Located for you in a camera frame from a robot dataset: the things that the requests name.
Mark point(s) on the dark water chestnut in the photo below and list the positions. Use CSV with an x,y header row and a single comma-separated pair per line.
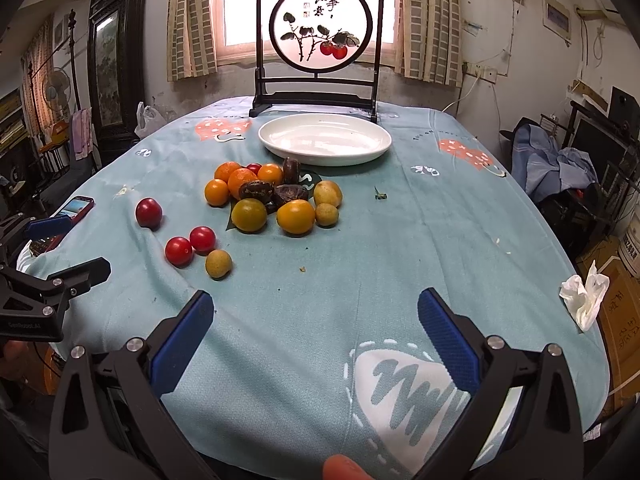
x,y
285,193
290,171
257,190

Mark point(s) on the yellow speckled fruit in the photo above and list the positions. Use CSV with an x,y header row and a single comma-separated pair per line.
x,y
328,192

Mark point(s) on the right checkered curtain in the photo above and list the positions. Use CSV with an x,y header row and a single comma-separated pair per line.
x,y
427,39

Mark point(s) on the left checkered curtain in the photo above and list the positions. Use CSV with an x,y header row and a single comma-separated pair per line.
x,y
191,41

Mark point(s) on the green yellow tomato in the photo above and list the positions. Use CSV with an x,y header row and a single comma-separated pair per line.
x,y
249,215

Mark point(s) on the black metal shelf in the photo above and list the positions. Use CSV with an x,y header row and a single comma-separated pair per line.
x,y
615,159

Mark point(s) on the round orange fruit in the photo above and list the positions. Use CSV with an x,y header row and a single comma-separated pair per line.
x,y
271,173

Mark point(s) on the teal patterned tablecloth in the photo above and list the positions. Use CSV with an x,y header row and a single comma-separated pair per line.
x,y
316,348

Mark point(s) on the pink hanging cloth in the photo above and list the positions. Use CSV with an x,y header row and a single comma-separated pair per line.
x,y
81,131

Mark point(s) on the checkered curtain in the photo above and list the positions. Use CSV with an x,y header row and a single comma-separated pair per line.
x,y
191,41
427,39

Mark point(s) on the dark wooden cabinet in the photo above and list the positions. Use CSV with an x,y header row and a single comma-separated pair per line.
x,y
115,73

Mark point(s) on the crumpled white tissue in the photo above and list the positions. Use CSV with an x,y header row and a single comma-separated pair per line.
x,y
583,298

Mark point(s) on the blue clothes pile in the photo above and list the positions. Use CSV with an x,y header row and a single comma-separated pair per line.
x,y
542,169

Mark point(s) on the yellow orange tomato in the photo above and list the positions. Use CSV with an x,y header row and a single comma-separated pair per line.
x,y
296,217

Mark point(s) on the white plastic bag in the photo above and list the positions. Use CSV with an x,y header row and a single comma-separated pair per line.
x,y
149,120

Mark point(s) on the dark red cherry tomato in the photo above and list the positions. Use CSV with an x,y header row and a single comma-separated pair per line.
x,y
149,213

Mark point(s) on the white wall frame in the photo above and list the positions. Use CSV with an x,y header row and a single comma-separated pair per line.
x,y
556,18

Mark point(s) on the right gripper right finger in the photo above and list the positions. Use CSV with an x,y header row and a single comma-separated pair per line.
x,y
544,437

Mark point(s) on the red smartphone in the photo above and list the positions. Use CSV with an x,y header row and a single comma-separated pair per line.
x,y
76,208

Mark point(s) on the white oval plate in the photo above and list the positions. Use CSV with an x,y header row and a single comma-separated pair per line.
x,y
325,140

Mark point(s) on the white plastic bucket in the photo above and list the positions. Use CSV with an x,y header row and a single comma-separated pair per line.
x,y
629,249

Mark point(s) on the standing fan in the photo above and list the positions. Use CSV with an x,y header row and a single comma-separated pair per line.
x,y
55,89

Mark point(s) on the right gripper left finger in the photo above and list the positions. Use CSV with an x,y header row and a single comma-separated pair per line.
x,y
108,419

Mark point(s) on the small orange kumquat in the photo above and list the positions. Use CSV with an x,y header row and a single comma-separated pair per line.
x,y
216,193

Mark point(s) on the person's right hand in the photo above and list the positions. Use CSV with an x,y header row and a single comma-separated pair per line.
x,y
341,467

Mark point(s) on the green fruit stem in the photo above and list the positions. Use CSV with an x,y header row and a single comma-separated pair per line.
x,y
379,195

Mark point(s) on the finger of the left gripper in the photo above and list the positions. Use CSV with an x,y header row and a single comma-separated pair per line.
x,y
49,227
74,281

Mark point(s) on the large orange mandarin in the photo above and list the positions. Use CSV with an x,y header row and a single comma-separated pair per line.
x,y
225,170

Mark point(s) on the black framed decorative screen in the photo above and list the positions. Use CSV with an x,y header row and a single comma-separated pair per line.
x,y
318,53

